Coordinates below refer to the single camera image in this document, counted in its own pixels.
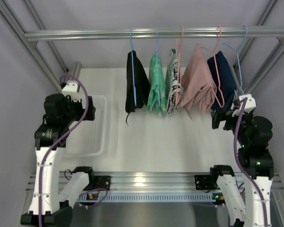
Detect green patterned trousers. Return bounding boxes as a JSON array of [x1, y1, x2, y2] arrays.
[[147, 54, 167, 116]]

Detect light blue hanger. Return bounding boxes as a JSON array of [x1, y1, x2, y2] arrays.
[[221, 25, 248, 94], [130, 28, 137, 107], [155, 26, 161, 107]]

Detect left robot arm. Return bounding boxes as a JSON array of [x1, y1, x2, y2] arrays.
[[20, 94, 96, 227]]

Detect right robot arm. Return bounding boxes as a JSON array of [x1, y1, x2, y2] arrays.
[[210, 110, 274, 227]]

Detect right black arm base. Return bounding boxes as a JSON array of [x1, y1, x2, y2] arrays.
[[194, 175, 217, 193]]

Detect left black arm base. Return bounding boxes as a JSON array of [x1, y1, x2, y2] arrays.
[[84, 175, 111, 191]]

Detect pink hanger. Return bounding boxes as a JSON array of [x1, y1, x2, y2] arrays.
[[197, 25, 225, 108], [176, 26, 184, 105]]

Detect pink trousers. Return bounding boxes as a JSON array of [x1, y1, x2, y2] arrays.
[[179, 46, 217, 113]]

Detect navy blue trousers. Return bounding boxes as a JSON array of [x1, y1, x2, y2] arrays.
[[207, 51, 236, 111]]

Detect white black printed trousers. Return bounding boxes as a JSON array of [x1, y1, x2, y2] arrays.
[[166, 49, 181, 115]]

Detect empty light blue hanger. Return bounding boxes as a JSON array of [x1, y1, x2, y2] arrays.
[[221, 25, 248, 94]]

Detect white perforated plastic basket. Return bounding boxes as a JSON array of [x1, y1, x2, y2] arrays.
[[64, 95, 107, 158]]

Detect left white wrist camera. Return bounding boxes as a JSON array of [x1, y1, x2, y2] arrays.
[[62, 80, 80, 101]]

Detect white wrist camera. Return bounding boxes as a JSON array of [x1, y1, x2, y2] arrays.
[[62, 80, 80, 101], [231, 94, 256, 115]]

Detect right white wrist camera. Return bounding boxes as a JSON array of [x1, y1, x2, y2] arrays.
[[231, 94, 256, 115]]

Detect left aluminium frame strut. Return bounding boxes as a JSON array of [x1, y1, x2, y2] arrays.
[[0, 0, 69, 92]]

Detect aluminium frame strut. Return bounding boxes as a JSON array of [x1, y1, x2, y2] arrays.
[[0, 0, 69, 92], [232, 0, 284, 92]]

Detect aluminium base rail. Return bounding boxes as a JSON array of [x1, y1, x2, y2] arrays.
[[26, 171, 284, 193]]

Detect aluminium hanging rail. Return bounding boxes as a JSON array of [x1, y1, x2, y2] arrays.
[[24, 26, 284, 41]]

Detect slotted grey cable duct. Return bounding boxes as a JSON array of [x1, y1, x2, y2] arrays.
[[77, 192, 215, 203]]

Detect right aluminium frame strut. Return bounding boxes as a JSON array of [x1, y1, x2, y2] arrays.
[[232, 0, 284, 92]]

